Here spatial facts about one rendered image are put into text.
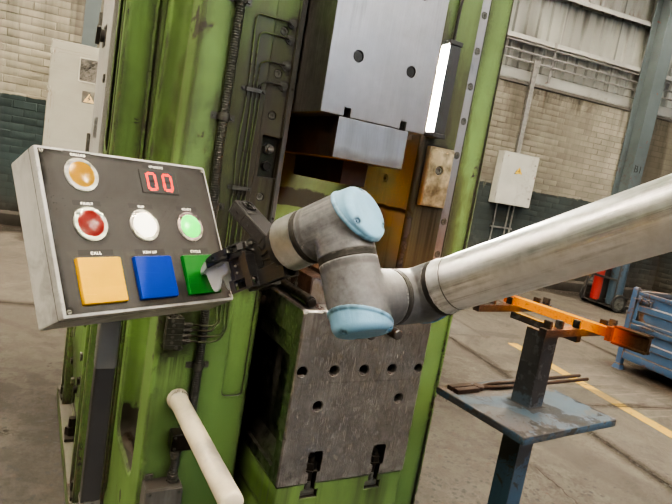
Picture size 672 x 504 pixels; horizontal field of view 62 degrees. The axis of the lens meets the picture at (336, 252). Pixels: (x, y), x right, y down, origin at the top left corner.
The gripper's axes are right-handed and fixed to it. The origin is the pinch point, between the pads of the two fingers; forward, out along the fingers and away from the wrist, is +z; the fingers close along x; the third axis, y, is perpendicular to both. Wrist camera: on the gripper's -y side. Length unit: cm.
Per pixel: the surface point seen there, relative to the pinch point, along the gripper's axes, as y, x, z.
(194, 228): -8.2, 0.6, 1.6
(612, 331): 33, 76, -48
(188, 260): -1.9, -2.7, 1.3
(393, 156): -21, 51, -18
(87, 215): -10.0, -20.5, 1.6
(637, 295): 42, 456, 1
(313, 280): 3.4, 35.8, 4.2
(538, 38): -336, 763, 58
